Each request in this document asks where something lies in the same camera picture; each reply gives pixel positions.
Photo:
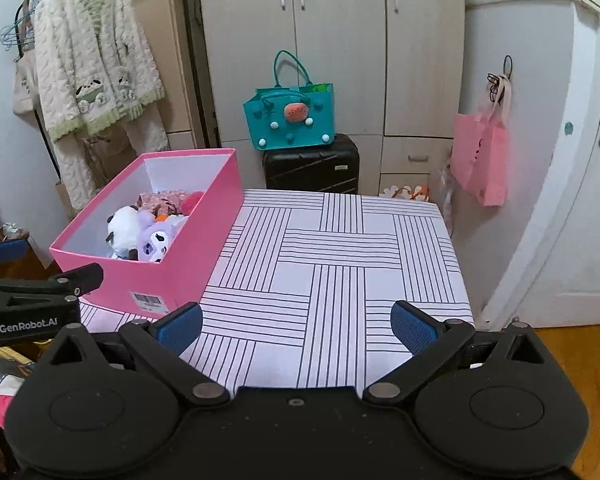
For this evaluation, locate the white knitted pajama pants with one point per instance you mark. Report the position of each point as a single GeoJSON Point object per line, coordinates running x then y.
{"type": "Point", "coordinates": [75, 170]}

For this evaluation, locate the orange white flower decoration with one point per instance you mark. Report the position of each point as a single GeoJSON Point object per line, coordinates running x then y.
{"type": "Point", "coordinates": [405, 192]}

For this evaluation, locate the white plush toy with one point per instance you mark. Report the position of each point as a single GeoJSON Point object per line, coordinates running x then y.
{"type": "Point", "coordinates": [122, 225]}

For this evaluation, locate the black suitcase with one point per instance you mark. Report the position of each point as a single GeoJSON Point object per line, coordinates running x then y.
{"type": "Point", "coordinates": [310, 165]}

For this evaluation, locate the beige wardrobe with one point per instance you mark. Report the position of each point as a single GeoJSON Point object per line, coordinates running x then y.
{"type": "Point", "coordinates": [340, 35]}

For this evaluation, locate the black clothes rack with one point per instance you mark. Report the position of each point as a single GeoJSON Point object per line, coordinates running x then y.
{"type": "Point", "coordinates": [18, 25]}

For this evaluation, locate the purple plush toy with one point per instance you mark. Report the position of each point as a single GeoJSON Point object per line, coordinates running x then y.
{"type": "Point", "coordinates": [155, 240]}

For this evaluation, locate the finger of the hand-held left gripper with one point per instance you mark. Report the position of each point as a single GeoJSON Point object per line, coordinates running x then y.
{"type": "Point", "coordinates": [2, 251]}
{"type": "Point", "coordinates": [80, 280]}

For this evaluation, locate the teal felt handbag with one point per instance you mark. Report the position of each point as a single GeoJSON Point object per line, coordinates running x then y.
{"type": "Point", "coordinates": [265, 120]}

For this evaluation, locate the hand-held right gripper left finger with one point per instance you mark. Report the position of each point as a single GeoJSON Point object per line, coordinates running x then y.
{"type": "Point", "coordinates": [180, 327]}

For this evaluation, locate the white door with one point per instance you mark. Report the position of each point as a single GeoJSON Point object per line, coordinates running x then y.
{"type": "Point", "coordinates": [580, 210]}

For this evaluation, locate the pink tote bag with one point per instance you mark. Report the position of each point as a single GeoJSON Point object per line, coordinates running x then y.
{"type": "Point", "coordinates": [480, 160]}

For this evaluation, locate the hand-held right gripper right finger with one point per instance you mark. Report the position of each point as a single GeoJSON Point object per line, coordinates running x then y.
{"type": "Point", "coordinates": [415, 330]}

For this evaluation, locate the pink cardboard box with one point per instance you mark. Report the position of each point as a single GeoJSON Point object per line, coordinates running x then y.
{"type": "Point", "coordinates": [195, 270]}

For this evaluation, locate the pink floral cloth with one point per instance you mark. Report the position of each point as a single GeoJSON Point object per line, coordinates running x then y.
{"type": "Point", "coordinates": [165, 200]}

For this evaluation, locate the striped tablecloth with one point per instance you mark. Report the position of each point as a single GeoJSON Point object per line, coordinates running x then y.
{"type": "Point", "coordinates": [330, 260]}

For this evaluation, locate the teal round sticker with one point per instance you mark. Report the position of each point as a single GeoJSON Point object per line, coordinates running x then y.
{"type": "Point", "coordinates": [569, 128]}

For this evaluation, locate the white knitted cardigan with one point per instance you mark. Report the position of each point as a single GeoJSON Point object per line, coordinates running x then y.
{"type": "Point", "coordinates": [80, 60]}

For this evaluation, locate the pink fluffy plush ball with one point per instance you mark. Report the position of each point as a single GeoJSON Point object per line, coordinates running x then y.
{"type": "Point", "coordinates": [192, 201]}

